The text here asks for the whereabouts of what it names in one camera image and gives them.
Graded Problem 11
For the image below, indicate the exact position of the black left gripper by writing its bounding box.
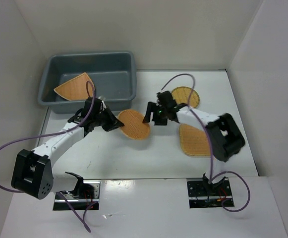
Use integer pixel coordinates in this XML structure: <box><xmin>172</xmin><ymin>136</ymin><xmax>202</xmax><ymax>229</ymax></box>
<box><xmin>93</xmin><ymin>106</ymin><xmax>124</xmax><ymax>132</ymax></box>

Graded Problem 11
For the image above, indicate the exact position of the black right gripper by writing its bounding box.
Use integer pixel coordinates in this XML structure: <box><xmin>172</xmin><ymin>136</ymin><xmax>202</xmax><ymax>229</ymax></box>
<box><xmin>143</xmin><ymin>101</ymin><xmax>169</xmax><ymax>125</ymax></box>

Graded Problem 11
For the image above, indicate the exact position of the round orange woven tray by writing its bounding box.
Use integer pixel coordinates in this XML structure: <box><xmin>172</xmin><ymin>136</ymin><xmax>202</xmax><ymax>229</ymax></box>
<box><xmin>117</xmin><ymin>109</ymin><xmax>150</xmax><ymax>140</ymax></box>

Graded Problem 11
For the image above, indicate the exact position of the triangular orange woven tray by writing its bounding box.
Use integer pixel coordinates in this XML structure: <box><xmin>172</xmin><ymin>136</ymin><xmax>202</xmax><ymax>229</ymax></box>
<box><xmin>54</xmin><ymin>73</ymin><xmax>95</xmax><ymax>101</ymax></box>

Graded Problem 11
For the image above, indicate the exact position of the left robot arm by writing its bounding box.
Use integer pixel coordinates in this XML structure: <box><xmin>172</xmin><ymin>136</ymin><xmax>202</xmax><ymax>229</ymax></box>
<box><xmin>11</xmin><ymin>97</ymin><xmax>124</xmax><ymax>200</ymax></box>

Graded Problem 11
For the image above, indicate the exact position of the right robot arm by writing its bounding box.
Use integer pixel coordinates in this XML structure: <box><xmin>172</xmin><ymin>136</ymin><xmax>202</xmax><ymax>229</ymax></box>
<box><xmin>143</xmin><ymin>87</ymin><xmax>245</xmax><ymax>195</ymax></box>

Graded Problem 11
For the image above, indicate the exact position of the grey plastic bin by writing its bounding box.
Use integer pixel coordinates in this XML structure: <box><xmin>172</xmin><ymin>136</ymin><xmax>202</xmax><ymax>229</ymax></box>
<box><xmin>38</xmin><ymin>51</ymin><xmax>137</xmax><ymax>114</ymax></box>

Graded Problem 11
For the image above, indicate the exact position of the round yellow-green woven tray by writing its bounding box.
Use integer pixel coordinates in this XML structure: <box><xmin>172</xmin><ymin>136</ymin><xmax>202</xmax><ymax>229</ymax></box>
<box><xmin>171</xmin><ymin>86</ymin><xmax>200</xmax><ymax>108</ymax></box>

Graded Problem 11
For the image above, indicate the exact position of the rounded tan woven tray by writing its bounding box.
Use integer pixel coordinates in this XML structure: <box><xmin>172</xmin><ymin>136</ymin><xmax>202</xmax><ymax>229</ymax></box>
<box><xmin>179</xmin><ymin>124</ymin><xmax>210</xmax><ymax>157</ymax></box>

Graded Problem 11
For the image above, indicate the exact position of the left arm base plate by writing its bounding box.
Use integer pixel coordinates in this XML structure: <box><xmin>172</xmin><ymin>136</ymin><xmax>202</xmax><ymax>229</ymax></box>
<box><xmin>53</xmin><ymin>180</ymin><xmax>101</xmax><ymax>211</ymax></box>

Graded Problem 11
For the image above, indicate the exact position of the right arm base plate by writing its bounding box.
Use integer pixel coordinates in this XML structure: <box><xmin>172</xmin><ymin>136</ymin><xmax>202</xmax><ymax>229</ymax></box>
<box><xmin>186</xmin><ymin>178</ymin><xmax>234</xmax><ymax>209</ymax></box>

